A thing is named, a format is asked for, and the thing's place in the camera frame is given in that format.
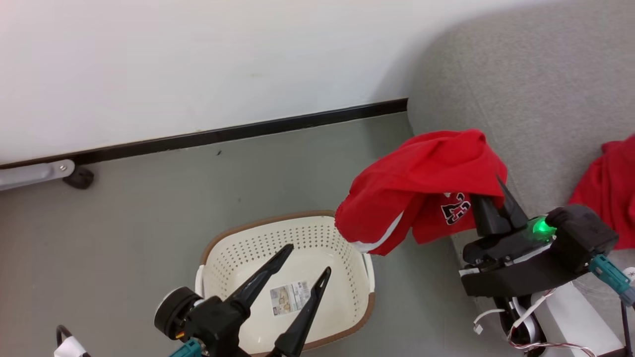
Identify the black wall baseboard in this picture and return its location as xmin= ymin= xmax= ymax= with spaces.
xmin=0 ymin=97 xmax=409 ymax=170

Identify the grey fabric sofa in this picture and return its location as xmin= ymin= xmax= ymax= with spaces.
xmin=406 ymin=0 xmax=635 ymax=350

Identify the teal cable connector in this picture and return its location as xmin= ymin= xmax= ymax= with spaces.
xmin=169 ymin=338 xmax=203 ymax=357
xmin=588 ymin=253 xmax=635 ymax=307

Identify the black caster wheel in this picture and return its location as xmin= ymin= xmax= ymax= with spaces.
xmin=63 ymin=167 xmax=95 ymax=190

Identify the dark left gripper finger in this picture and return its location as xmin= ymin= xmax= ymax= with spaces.
xmin=270 ymin=267 xmax=332 ymax=357
xmin=226 ymin=243 xmax=295 ymax=310

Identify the grey metal frame leg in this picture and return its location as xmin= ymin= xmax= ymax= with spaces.
xmin=0 ymin=159 xmax=76 ymax=192

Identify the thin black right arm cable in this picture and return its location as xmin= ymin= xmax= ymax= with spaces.
xmin=620 ymin=302 xmax=635 ymax=357

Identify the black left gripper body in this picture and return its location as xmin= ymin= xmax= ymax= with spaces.
xmin=181 ymin=295 xmax=254 ymax=357

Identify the red jersey with number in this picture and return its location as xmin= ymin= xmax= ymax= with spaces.
xmin=334 ymin=128 xmax=509 ymax=256

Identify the white red wire bundle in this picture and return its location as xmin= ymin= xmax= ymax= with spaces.
xmin=472 ymin=290 xmax=598 ymax=357

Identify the teal left cable connector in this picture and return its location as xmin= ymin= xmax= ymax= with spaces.
xmin=169 ymin=338 xmax=203 ymax=357

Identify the plain red garment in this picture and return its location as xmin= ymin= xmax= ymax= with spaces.
xmin=568 ymin=134 xmax=635 ymax=250

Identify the paper label sticker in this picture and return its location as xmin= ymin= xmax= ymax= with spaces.
xmin=269 ymin=280 xmax=312 ymax=316

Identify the teal right cable connector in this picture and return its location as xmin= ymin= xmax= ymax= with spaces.
xmin=588 ymin=253 xmax=635 ymax=307

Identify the cream perforated laundry basket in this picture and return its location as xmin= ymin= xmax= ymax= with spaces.
xmin=194 ymin=210 xmax=377 ymax=357

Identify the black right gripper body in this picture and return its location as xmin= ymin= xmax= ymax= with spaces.
xmin=459 ymin=216 xmax=578 ymax=298

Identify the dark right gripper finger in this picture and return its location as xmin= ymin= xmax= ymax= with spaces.
xmin=470 ymin=194 xmax=512 ymax=237
xmin=496 ymin=175 xmax=529 ymax=230

